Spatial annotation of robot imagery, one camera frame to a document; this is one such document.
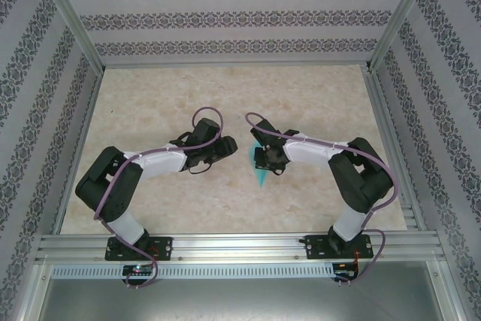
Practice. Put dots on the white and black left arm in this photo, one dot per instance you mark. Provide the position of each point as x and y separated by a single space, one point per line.
165 161

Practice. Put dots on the aluminium mounting rail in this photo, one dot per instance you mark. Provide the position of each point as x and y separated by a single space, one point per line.
233 247

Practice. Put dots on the aluminium frame post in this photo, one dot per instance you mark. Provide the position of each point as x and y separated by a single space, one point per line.
71 16
402 16

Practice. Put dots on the aluminium side rail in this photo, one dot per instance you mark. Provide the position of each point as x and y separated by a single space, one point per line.
76 155
391 140

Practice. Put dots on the teal paper sheet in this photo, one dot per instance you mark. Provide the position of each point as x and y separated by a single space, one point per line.
262 178

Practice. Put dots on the right controller board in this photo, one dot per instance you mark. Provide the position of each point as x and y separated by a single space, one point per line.
343 270

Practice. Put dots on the controller board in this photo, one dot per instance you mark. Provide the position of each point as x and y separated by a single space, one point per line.
343 270
137 270

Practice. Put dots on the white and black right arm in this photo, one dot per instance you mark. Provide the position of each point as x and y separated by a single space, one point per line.
308 152

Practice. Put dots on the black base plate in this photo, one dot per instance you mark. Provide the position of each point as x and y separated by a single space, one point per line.
315 247
165 247

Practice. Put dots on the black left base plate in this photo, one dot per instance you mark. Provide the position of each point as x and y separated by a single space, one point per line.
165 247

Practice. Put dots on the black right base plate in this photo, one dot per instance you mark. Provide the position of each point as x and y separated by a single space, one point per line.
315 247

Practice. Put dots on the left controller board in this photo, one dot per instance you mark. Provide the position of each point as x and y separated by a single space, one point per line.
137 270

